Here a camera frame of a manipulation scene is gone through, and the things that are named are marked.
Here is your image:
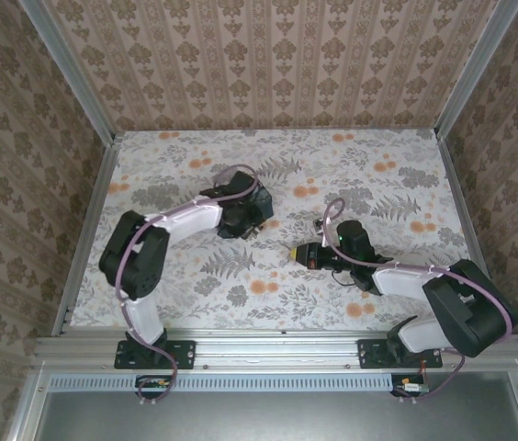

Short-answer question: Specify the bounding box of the aluminium frame corner post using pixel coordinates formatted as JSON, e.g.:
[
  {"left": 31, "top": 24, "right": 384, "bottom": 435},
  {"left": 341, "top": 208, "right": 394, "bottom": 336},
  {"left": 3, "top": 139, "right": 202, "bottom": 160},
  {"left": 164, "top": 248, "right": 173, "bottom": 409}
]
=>
[
  {"left": 22, "top": 0, "right": 118, "bottom": 141},
  {"left": 435, "top": 0, "right": 518, "bottom": 135}
]

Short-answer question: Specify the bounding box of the aluminium front cross rail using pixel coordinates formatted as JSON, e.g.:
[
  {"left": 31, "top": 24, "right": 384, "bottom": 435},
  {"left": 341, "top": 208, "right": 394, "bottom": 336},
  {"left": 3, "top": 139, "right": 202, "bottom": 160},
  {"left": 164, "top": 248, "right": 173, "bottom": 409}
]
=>
[{"left": 31, "top": 327, "right": 518, "bottom": 372}]

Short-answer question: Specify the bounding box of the grey metal panel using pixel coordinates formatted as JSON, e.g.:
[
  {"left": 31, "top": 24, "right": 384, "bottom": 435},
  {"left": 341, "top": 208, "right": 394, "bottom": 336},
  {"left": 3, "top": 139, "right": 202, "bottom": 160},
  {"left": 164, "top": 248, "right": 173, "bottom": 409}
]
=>
[{"left": 10, "top": 370, "right": 518, "bottom": 441}]

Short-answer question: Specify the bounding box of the aluminium table side rail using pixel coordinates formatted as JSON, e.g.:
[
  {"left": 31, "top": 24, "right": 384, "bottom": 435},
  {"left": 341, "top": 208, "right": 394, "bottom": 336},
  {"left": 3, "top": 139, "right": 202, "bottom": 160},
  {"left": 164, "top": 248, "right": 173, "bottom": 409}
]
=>
[{"left": 51, "top": 131, "right": 123, "bottom": 339}]

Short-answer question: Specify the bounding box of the floral patterned table covering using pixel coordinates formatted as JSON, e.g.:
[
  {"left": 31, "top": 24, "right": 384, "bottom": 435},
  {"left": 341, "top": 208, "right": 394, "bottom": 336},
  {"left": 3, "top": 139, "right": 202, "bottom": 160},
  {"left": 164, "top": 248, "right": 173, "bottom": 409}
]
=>
[{"left": 69, "top": 130, "right": 480, "bottom": 331}]

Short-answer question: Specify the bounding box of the white slotted cable duct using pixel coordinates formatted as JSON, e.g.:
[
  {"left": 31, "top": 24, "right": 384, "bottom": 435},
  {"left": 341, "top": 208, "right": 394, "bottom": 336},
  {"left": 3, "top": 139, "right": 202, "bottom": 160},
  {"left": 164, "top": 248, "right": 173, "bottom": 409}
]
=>
[{"left": 49, "top": 373, "right": 429, "bottom": 392}]

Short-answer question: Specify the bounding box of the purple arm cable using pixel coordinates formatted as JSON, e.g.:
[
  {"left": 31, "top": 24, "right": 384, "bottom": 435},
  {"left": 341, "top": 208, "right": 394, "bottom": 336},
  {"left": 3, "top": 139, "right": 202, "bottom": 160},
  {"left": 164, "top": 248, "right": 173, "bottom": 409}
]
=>
[
  {"left": 321, "top": 198, "right": 518, "bottom": 404},
  {"left": 116, "top": 164, "right": 261, "bottom": 405}
]

